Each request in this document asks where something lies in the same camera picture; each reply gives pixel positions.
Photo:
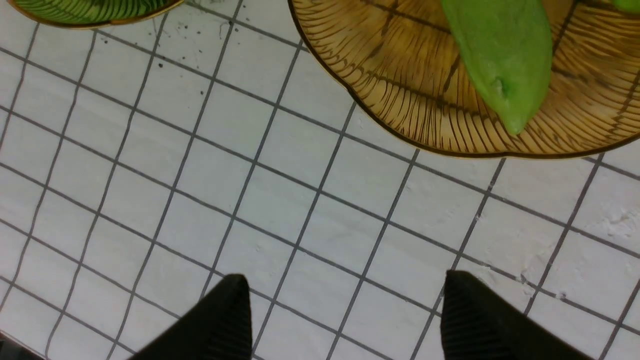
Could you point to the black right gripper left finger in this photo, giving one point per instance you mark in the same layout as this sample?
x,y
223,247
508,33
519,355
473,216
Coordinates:
x,y
218,327

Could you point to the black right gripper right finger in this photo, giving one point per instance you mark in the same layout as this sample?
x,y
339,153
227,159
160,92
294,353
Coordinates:
x,y
478,324

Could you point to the green gourd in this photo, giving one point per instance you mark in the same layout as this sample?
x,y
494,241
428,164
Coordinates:
x,y
506,47

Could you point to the green gourd one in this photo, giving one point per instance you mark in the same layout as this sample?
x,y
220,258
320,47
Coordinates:
x,y
627,6

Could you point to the amber ribbed glass plate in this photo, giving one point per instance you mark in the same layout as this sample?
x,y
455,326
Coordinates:
x,y
398,61

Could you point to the green ribbed glass plate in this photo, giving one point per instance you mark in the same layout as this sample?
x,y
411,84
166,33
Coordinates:
x,y
90,14

